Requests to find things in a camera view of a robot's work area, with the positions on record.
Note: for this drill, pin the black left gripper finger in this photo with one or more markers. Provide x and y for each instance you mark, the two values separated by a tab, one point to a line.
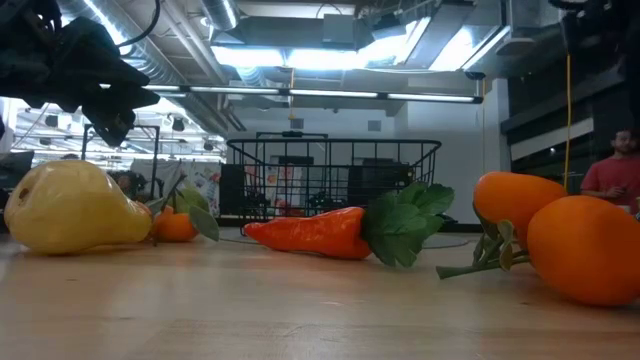
112	125
135	95

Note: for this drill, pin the yellow pear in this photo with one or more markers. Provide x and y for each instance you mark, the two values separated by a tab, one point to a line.
70	210

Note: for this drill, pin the small tangerine with leaves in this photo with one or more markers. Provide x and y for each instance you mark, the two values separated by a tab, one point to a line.
175	227

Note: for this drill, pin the orange carrot with green leaves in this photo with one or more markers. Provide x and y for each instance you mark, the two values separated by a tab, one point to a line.
310	232

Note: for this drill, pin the two oranges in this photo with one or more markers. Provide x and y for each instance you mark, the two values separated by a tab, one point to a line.
585	250

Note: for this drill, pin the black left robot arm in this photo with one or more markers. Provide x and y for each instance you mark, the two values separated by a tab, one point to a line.
25	10

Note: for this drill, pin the black metal rack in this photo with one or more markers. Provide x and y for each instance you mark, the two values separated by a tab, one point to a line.
156	160

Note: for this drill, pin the colourful printed cloth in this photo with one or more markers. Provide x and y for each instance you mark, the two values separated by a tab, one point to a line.
200	172

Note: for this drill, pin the person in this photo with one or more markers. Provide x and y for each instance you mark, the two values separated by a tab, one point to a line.
610	175

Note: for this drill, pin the long ceiling light bar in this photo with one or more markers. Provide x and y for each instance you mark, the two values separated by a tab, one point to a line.
330	93

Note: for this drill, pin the grey round mat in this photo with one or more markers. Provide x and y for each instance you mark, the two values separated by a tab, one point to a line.
440	240

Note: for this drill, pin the large silver ventilation duct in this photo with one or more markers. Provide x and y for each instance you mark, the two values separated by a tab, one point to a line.
155	62

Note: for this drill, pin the small silver ventilation duct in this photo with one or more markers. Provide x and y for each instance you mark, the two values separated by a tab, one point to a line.
220	12

